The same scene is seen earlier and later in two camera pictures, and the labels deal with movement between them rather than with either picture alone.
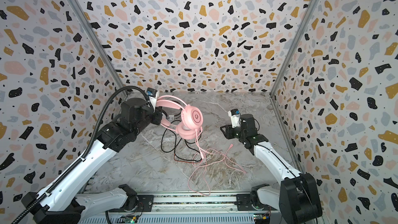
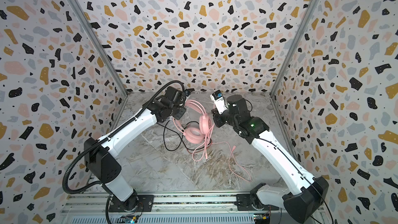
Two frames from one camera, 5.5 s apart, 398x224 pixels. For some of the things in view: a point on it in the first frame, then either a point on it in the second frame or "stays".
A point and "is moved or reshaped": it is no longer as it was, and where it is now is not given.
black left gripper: (158, 112) → (181, 113)
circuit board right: (261, 218) stays
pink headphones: (191, 124) is moved or reshaped
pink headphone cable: (225, 157) → (204, 152)
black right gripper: (229, 131) → (217, 120)
